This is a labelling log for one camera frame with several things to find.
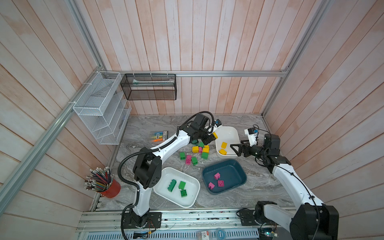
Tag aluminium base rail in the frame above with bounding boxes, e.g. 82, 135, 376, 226
75, 208, 260, 240

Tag white wire mesh shelf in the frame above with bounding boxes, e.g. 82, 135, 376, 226
73, 72, 132, 145

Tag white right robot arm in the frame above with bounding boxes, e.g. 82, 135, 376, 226
230, 134, 339, 240

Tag highlighter marker pack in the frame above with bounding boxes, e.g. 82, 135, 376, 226
150, 131, 168, 142

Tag white rectangular bin near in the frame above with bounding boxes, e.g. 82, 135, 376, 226
153, 168, 201, 209

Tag teal rectangular bin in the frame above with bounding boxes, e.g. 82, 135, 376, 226
202, 159, 247, 195

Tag green square lego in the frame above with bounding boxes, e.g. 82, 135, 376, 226
180, 190, 187, 198

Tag red cup of pencils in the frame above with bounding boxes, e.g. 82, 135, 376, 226
84, 167, 121, 199

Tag white rectangular bin far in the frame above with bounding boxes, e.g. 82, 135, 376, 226
215, 126, 240, 159

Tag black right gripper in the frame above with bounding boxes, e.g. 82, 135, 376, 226
230, 139, 267, 160

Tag black mesh wall basket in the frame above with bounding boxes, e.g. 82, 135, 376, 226
120, 73, 178, 101

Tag long green lego brick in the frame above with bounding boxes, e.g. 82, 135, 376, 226
167, 179, 177, 193

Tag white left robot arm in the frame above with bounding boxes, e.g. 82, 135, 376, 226
117, 111, 222, 228

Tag white rectangular bin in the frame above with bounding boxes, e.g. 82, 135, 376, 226
153, 168, 201, 209
215, 126, 240, 159

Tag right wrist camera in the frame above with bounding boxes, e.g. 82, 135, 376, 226
244, 127, 259, 146

